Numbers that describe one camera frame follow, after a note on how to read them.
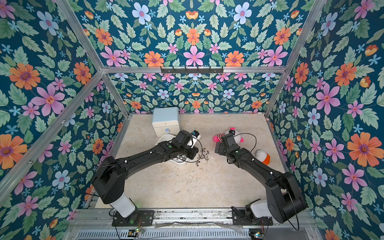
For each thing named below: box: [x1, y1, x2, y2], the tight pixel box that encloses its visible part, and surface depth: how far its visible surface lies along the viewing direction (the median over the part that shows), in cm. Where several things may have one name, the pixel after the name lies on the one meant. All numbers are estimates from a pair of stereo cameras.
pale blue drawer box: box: [152, 107, 181, 138], surface depth 101 cm
